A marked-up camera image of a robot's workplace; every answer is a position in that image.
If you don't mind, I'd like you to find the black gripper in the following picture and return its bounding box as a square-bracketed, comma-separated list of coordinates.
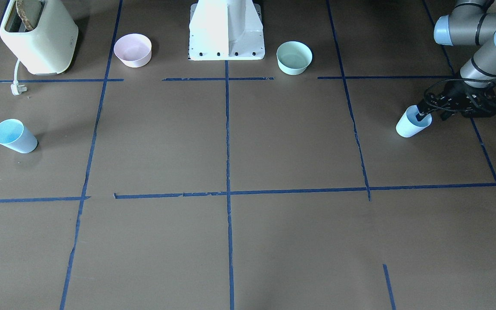
[415, 79, 496, 121]

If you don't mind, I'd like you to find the light blue cup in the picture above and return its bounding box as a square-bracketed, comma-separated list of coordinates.
[396, 105, 433, 138]
[0, 118, 39, 154]

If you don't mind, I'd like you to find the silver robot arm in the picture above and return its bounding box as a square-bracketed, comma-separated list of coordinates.
[415, 0, 496, 121]

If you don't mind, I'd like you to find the mint green bowl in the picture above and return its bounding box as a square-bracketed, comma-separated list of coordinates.
[276, 41, 313, 76]

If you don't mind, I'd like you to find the pink bowl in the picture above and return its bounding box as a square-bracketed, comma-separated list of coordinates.
[113, 33, 153, 68]

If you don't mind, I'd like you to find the cream white toaster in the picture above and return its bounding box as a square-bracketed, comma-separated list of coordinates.
[0, 0, 79, 76]

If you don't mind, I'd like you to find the toast slice in toaster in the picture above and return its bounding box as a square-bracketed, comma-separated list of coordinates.
[15, 0, 41, 31]

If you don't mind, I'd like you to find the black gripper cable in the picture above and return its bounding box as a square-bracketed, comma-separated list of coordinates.
[423, 69, 496, 113]

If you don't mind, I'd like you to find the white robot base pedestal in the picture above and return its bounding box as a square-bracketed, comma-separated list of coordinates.
[188, 0, 266, 61]

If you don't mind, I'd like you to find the white toaster power cable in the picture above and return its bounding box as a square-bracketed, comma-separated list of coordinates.
[11, 59, 28, 96]

